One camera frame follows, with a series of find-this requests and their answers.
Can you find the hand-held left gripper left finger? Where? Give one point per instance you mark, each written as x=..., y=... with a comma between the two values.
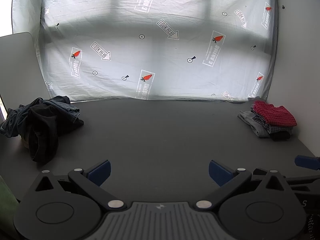
x=98, y=172

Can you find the printed grey backdrop cloth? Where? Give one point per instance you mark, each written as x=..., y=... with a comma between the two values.
x=160, y=55

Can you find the red checkered cloth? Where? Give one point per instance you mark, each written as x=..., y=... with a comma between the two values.
x=273, y=113

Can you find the grey rounded panel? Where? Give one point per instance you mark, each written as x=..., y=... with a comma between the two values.
x=17, y=62

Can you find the blue denim jeans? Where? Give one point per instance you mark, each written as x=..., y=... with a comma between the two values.
x=63, y=105

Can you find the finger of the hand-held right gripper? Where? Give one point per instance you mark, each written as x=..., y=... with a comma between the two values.
x=307, y=162

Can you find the blue grey plaid cloth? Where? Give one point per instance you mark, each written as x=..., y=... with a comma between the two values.
x=276, y=128

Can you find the light grey garment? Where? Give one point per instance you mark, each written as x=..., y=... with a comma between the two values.
x=255, y=125

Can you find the small black folded cloth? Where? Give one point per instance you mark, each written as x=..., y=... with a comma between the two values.
x=281, y=135

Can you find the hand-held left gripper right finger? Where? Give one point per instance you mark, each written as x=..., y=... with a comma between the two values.
x=220, y=172

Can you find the black garment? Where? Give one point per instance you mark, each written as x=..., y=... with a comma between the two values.
x=42, y=132

